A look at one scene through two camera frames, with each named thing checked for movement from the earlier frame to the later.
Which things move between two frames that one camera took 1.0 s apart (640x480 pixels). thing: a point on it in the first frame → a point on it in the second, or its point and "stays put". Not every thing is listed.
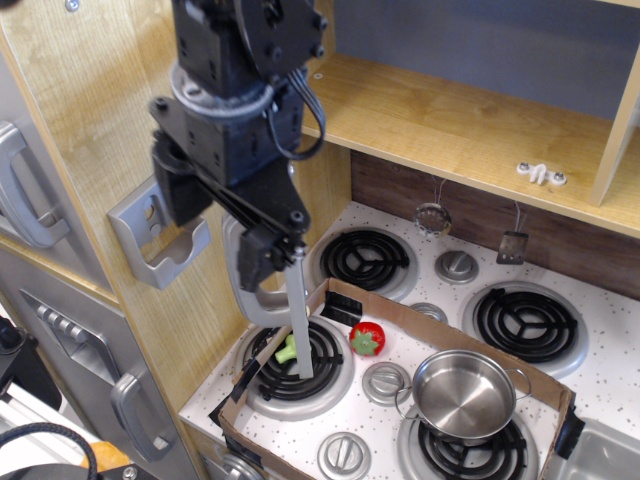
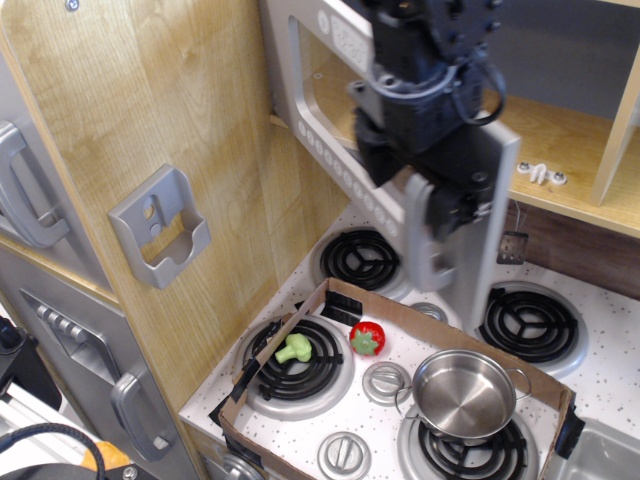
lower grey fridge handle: [139, 418] stays put
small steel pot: [464, 396] stays put
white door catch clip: [540, 173] stays put
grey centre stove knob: [382, 381] stays put
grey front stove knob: [344, 456] stays put
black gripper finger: [185, 191] → [382, 154]
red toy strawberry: [367, 338] stays put
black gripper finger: [258, 257] → [452, 206]
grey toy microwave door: [278, 305] → [303, 38]
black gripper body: [244, 162] → [441, 121]
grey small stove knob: [431, 310] stays put
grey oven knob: [238, 468] stays put
